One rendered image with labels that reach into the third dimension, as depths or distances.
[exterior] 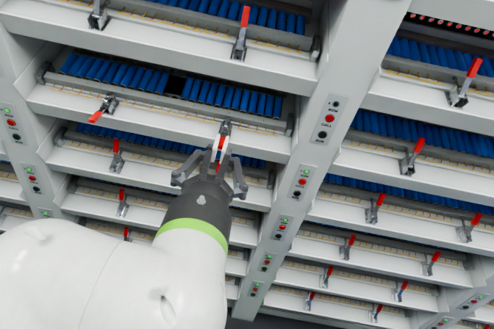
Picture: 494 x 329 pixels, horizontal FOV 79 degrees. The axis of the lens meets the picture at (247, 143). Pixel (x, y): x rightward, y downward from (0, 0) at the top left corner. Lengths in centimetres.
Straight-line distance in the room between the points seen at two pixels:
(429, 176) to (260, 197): 41
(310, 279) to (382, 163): 57
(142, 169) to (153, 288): 58
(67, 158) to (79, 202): 19
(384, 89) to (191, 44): 38
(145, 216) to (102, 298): 70
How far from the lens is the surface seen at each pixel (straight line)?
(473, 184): 90
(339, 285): 122
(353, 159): 75
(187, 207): 39
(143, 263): 32
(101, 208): 104
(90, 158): 91
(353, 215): 90
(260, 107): 73
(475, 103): 76
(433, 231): 101
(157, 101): 72
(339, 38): 57
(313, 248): 102
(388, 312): 149
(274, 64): 60
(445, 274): 122
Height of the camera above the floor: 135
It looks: 39 degrees down
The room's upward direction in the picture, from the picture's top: 14 degrees clockwise
